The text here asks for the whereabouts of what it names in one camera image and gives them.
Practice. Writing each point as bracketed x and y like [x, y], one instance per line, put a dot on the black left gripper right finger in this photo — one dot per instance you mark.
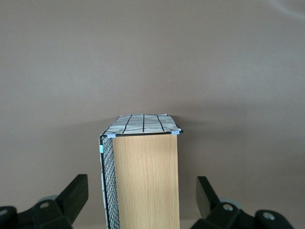
[205, 198]

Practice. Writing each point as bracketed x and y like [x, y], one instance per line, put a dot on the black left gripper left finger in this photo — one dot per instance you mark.
[71, 195]

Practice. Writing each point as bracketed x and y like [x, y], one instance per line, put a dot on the light wooden step shelf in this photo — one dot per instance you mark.
[145, 181]

